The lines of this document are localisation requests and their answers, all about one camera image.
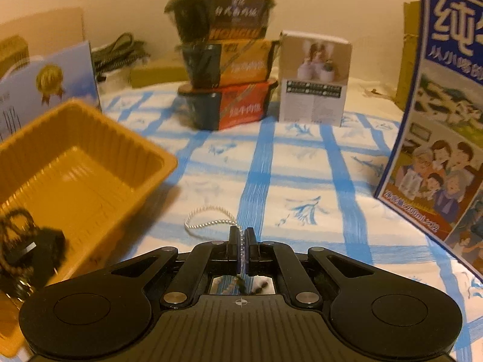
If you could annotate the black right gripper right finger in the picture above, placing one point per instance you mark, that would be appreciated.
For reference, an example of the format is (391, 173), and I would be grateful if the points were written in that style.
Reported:
(376, 312)

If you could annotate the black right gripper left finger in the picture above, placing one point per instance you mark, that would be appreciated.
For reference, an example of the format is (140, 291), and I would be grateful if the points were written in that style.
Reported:
(97, 315)

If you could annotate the golden plastic tray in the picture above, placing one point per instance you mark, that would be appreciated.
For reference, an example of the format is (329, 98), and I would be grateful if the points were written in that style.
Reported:
(78, 171)

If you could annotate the blue checked tablecloth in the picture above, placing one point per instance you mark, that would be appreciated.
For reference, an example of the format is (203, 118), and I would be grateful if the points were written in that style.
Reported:
(301, 184)

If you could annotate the dark blue milk carton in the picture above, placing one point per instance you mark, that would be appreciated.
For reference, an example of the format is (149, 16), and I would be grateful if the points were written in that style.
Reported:
(433, 178)

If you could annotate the bottom red noodle bowl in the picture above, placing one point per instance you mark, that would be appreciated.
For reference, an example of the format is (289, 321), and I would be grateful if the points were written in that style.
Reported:
(215, 109)

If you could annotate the light blue pure milk carton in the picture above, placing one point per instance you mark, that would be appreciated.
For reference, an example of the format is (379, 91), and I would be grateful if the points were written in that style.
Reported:
(45, 83)

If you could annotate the small white product box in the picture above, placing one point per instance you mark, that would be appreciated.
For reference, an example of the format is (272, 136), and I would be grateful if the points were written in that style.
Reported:
(313, 72)

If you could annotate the middle orange noodle bowl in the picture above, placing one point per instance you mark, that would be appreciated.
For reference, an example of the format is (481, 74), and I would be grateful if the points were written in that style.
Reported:
(228, 62)

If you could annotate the brown printed cardboard box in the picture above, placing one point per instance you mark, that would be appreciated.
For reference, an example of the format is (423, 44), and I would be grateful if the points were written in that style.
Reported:
(14, 54)

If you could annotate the open brown cardboard box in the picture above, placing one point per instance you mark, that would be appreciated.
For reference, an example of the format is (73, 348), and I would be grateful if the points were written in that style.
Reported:
(410, 42)

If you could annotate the top black noodle bowl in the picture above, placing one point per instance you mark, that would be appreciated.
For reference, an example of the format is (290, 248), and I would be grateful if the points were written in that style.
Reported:
(214, 20)

